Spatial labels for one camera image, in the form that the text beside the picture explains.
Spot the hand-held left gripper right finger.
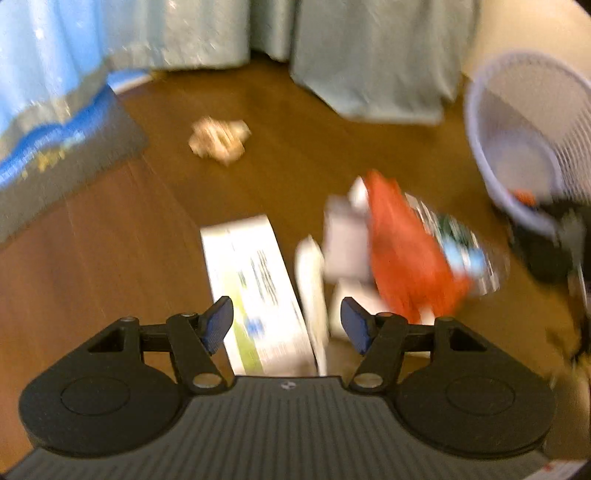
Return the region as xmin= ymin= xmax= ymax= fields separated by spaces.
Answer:
xmin=340 ymin=298 xmax=490 ymax=394

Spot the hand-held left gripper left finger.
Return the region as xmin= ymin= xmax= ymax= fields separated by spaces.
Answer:
xmin=85 ymin=296 xmax=235 ymax=395

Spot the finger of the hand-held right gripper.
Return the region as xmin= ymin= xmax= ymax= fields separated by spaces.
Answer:
xmin=536 ymin=195 xmax=591 ymax=210

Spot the white printed carton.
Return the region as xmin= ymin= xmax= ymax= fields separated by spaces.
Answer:
xmin=201 ymin=215 xmax=331 ymax=377

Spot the lavender plastic mesh basket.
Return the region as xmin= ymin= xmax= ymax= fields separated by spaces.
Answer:
xmin=464 ymin=51 xmax=591 ymax=238

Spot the orange plastic bag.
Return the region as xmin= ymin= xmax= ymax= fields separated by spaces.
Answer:
xmin=365 ymin=170 xmax=472 ymax=324

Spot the clear plastic bottle green label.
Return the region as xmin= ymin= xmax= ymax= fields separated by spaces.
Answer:
xmin=404 ymin=191 xmax=511 ymax=296

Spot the tan paper wrapper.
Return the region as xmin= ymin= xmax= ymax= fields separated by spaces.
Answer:
xmin=188 ymin=116 xmax=252 ymax=167

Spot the grey and blue floor mat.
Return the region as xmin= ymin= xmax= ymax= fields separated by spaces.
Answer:
xmin=0 ymin=85 xmax=151 ymax=245

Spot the narrow teal curtain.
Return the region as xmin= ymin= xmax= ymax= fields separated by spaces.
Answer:
xmin=106 ymin=0 xmax=301 ymax=75

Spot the sheer light blue curtain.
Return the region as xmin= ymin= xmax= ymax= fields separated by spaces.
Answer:
xmin=0 ymin=0 xmax=174 ymax=155

